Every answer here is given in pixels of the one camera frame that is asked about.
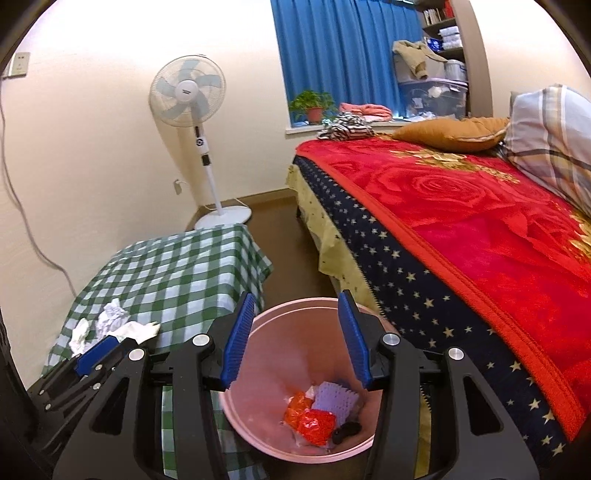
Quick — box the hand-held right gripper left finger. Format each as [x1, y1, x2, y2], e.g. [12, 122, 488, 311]
[53, 291, 257, 480]

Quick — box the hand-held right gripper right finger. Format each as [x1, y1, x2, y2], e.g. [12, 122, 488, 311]
[337, 290, 541, 480]

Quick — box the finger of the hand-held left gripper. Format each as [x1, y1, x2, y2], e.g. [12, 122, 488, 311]
[41, 342, 139, 414]
[44, 336, 122, 393]

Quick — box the white tissue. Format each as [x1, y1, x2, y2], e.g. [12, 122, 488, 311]
[95, 298, 130, 340]
[68, 318, 93, 357]

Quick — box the pink plastic bin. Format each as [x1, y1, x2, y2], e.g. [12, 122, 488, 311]
[218, 298, 402, 462]

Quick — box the lavender foam net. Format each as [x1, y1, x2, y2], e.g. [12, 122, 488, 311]
[311, 381, 361, 421]

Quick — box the orange plastic bag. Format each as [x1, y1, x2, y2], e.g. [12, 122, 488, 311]
[283, 390, 315, 423]

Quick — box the red plastic bag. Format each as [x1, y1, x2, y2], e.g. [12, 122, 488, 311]
[295, 408, 338, 448]

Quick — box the navy star bed sheet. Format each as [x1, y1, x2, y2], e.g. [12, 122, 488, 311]
[293, 154, 583, 467]

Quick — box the green white checkered tablecloth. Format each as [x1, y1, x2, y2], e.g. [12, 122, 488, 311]
[44, 223, 274, 480]

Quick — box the yellow bed skirt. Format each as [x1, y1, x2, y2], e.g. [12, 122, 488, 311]
[285, 164, 435, 480]

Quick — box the red floral blanket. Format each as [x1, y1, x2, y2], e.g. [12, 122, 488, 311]
[295, 134, 591, 444]

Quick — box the black white striped cloth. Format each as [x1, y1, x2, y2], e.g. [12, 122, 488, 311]
[316, 113, 376, 141]

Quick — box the pink folded cloth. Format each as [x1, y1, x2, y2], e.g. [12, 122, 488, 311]
[339, 102, 393, 121]

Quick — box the orange pillow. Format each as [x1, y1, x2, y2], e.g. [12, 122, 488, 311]
[392, 115, 511, 152]

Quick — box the potted green plant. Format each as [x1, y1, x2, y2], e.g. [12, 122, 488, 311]
[288, 90, 339, 125]

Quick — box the clear storage box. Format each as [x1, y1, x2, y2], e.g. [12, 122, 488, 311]
[398, 78, 469, 121]

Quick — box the white standing fan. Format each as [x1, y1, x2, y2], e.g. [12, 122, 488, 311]
[148, 54, 253, 232]

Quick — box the plaid pillow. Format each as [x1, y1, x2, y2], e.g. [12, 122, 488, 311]
[503, 84, 591, 210]

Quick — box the grey storage box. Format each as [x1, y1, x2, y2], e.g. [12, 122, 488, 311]
[443, 59, 468, 84]

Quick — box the blue curtain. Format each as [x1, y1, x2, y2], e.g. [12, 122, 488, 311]
[270, 0, 428, 126]

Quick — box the beige jacket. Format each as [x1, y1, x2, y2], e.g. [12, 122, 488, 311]
[392, 39, 448, 80]

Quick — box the bookshelf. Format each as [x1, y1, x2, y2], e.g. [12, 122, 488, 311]
[416, 0, 467, 61]

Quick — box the grey wall cable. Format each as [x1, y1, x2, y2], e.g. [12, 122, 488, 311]
[0, 78, 77, 296]

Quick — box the white wall socket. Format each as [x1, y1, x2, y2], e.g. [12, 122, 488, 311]
[8, 52, 31, 77]

